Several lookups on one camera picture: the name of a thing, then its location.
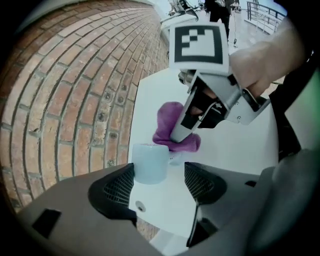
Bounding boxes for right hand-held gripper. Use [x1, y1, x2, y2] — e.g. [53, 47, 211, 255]
[169, 22, 272, 144]

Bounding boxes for person's right forearm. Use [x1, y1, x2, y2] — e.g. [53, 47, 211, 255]
[254, 14, 310, 76]

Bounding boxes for grey metal device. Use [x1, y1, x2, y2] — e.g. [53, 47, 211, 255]
[167, 0, 200, 22]

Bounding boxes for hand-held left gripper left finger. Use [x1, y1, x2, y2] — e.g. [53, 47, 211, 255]
[18, 162, 161, 256]

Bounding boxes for purple wiping cloth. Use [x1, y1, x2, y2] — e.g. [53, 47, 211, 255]
[152, 101, 202, 153]

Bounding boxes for black metal railing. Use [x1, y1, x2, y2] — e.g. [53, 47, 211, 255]
[246, 1, 287, 35]

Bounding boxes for person's right hand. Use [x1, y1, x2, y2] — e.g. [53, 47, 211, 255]
[229, 44, 286, 97]

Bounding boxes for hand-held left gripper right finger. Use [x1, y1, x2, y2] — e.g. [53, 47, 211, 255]
[184, 161, 272, 251]

